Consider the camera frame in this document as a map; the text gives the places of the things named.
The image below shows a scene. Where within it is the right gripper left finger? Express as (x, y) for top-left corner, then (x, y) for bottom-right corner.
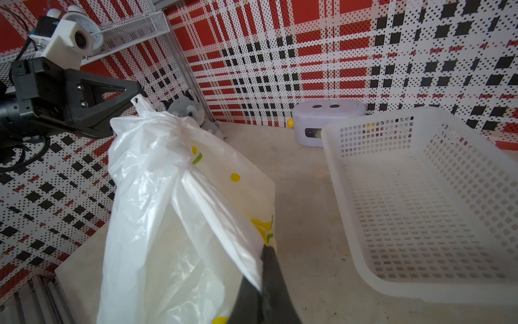
(227, 277), (263, 324)

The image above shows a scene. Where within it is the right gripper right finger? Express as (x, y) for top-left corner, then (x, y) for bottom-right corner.
(261, 246), (302, 324)

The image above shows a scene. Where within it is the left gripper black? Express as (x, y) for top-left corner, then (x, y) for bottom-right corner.
(1, 58), (142, 139)

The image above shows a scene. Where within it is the white plastic bag lemon print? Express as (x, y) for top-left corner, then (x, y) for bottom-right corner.
(97, 95), (276, 323)

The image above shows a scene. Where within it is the white alarm clock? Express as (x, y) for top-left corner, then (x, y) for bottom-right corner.
(47, 5), (104, 57)

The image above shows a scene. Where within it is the grey husky plush toy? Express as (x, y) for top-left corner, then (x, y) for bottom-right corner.
(161, 89), (224, 140)

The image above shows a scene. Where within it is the white plastic basket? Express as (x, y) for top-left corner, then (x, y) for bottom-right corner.
(322, 107), (517, 305)

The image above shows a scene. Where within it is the purple plastic stool toy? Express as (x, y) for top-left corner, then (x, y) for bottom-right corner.
(291, 99), (366, 148)

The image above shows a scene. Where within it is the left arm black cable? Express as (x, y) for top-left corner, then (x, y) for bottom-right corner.
(0, 135), (51, 174)

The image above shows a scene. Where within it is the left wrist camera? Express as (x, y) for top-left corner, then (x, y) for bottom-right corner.
(29, 16), (95, 70)

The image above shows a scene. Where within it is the white wire mesh shelf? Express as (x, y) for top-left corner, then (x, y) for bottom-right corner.
(1, 12), (170, 87)

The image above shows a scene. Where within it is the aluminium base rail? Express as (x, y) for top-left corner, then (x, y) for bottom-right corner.
(1, 276), (78, 324)

